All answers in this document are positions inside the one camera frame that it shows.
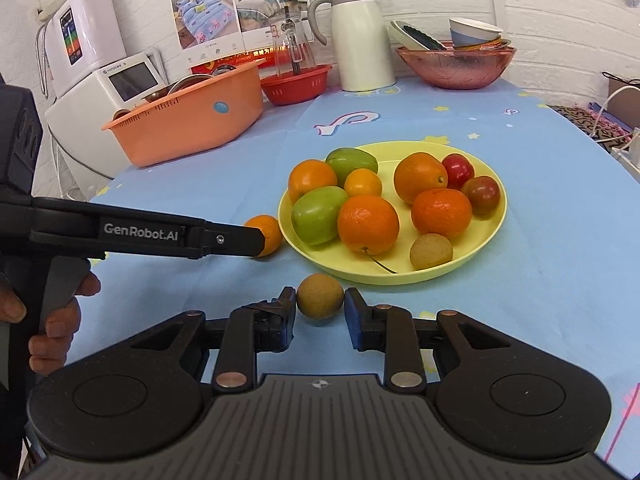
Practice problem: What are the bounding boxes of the brown longan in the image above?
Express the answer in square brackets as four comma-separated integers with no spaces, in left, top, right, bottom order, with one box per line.
[296,273,344,321]
[409,233,454,270]

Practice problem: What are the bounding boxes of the dark red tomato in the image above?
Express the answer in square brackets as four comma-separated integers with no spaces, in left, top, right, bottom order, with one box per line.
[461,176,501,218]

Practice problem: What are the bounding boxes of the large orange with stem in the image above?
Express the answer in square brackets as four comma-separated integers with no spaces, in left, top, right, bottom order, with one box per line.
[337,195,400,256]

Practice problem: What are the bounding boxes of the small orange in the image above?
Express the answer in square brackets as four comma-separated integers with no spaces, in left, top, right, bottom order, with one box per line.
[344,168,383,196]
[245,214,283,258]

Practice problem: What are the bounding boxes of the red apple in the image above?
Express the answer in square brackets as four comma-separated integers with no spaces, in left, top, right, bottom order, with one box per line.
[442,153,475,190]

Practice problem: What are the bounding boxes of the orange persimmon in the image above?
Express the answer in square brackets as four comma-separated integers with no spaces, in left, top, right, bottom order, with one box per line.
[394,152,448,205]

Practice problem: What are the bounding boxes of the orange fruit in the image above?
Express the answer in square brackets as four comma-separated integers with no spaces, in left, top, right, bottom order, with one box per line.
[288,159,338,204]

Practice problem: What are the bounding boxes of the green mango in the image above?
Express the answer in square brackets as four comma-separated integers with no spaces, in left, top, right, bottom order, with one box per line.
[326,148,378,188]

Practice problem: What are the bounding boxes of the person's left hand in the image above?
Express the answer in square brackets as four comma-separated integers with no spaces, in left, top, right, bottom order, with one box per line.
[0,273,101,376]

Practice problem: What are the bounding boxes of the white appliance with screen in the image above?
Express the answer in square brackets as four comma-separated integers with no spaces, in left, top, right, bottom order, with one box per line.
[44,48,167,200]

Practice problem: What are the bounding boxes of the mandarin on plate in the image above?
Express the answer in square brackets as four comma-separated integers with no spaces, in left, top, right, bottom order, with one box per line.
[411,188,473,240]

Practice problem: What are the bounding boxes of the yellow plastic plate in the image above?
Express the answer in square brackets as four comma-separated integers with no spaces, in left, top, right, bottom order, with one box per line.
[278,140,508,286]

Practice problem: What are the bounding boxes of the orange plastic basket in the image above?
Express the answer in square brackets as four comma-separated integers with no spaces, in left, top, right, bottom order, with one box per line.
[103,62,264,167]

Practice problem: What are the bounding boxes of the white water purifier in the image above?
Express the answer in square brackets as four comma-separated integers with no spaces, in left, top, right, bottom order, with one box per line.
[36,0,126,98]

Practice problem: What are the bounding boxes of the metal dishes in basket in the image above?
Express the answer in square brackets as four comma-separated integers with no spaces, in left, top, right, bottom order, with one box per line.
[103,65,240,130]

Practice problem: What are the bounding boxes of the round green apple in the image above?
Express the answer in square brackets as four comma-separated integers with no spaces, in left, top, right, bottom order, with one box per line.
[291,186,348,246]

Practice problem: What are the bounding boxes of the white power strip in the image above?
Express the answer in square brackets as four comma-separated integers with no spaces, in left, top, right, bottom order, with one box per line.
[612,128,640,182]

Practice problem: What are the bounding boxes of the red plastic basket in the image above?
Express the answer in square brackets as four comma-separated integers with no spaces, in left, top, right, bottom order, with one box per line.
[260,64,331,106]

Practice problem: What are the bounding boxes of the bedding poster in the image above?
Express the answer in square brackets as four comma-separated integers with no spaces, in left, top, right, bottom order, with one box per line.
[170,0,308,72]

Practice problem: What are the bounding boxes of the glass jar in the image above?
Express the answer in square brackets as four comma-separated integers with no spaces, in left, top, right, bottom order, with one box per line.
[270,6,317,77]

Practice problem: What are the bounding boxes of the cardboard box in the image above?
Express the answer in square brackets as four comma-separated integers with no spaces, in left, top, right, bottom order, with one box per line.
[602,72,640,129]

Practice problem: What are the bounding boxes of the pink glass bowl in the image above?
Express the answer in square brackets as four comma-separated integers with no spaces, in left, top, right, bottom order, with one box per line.
[396,47,516,90]

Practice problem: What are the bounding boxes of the white thermos jug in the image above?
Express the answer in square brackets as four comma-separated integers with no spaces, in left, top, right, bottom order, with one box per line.
[307,0,396,92]

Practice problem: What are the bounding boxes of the white blue ceramic bowl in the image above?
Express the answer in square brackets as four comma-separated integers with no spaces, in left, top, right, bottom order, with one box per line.
[449,18,503,48]

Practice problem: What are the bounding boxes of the white tilted plate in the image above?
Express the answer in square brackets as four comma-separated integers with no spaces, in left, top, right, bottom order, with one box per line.
[388,21,446,51]

